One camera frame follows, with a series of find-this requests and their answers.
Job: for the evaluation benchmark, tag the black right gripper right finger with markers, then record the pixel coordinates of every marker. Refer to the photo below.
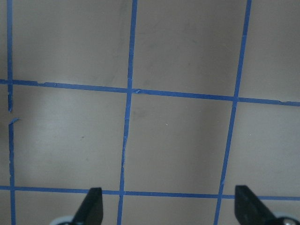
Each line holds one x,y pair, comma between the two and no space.
249,209

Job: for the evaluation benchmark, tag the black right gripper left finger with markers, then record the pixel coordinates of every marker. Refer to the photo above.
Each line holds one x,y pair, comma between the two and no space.
90,211

